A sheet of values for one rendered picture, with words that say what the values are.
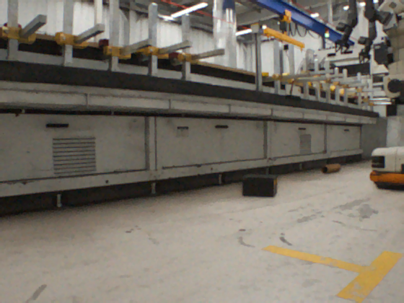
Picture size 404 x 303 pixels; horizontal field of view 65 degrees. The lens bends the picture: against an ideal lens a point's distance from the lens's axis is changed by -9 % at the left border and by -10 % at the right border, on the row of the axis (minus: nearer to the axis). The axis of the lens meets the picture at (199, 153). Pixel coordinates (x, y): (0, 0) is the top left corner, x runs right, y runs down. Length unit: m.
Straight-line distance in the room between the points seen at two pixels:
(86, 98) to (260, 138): 1.76
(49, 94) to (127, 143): 0.65
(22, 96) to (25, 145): 0.32
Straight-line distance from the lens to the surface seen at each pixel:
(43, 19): 1.39
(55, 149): 1.87
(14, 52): 1.59
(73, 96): 1.68
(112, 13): 1.84
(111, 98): 1.77
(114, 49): 1.78
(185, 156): 2.37
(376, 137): 5.54
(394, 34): 2.78
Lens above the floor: 0.38
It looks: 3 degrees down
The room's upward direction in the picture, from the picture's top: 1 degrees counter-clockwise
